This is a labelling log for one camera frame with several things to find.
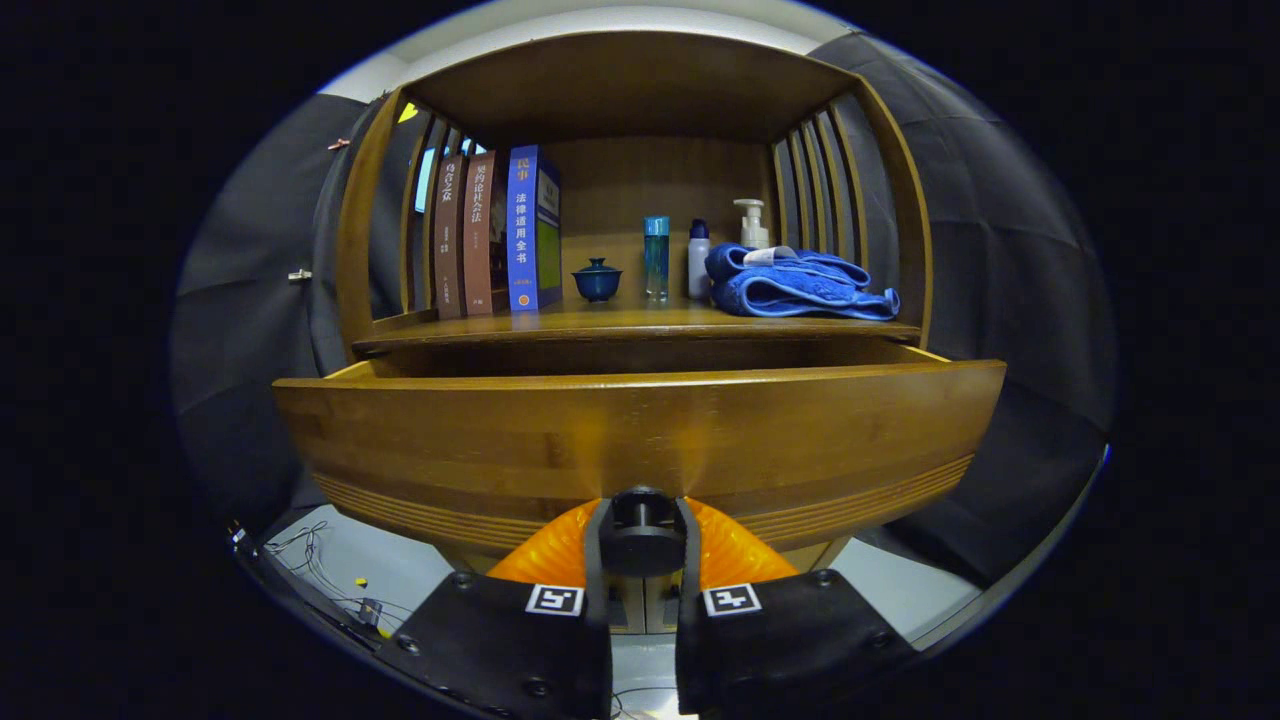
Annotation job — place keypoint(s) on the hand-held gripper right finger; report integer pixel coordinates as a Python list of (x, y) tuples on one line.
[(690, 640)]

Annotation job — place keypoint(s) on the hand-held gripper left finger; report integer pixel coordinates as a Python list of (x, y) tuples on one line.
[(597, 640)]

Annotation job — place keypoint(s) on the wooden drawer with black knob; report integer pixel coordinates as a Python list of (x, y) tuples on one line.
[(640, 430)]

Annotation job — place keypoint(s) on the wooden cabinet door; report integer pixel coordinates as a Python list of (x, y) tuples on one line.
[(662, 592), (628, 592)]

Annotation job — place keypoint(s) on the wooden countertop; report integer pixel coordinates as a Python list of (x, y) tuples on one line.
[(620, 320)]

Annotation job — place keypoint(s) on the wooden cabinet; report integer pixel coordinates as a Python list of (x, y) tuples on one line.
[(650, 90)]

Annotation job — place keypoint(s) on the blue lidded teacup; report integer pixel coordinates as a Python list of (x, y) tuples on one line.
[(597, 283)]

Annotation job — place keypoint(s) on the blue towel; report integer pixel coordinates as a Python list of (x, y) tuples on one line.
[(790, 290)]

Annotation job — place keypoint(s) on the white bottle with blue cap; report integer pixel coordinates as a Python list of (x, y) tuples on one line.
[(698, 268)]

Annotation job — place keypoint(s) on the clear blue bottle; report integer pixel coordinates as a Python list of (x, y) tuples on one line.
[(656, 260)]

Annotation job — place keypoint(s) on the white pump bottle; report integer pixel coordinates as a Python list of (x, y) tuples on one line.
[(752, 232)]

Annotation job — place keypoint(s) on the thick blue book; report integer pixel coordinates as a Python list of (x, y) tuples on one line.
[(522, 230)]

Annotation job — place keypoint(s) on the reddish brown book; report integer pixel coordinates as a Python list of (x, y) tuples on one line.
[(480, 235)]

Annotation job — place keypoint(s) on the dark brown book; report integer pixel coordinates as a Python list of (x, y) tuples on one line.
[(449, 240)]

